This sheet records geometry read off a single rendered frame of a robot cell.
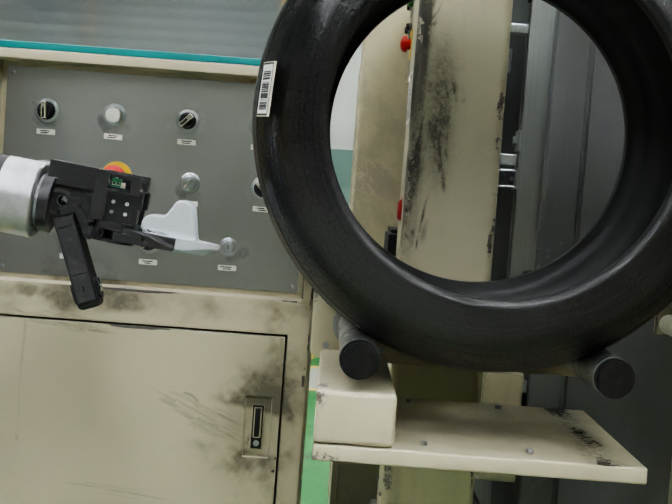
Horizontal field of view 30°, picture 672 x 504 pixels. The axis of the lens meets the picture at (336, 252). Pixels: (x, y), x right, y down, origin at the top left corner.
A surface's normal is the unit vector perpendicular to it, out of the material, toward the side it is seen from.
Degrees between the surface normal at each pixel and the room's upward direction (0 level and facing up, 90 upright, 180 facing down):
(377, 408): 90
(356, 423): 90
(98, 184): 90
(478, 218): 90
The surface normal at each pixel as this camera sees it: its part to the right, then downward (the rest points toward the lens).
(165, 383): 0.00, 0.05
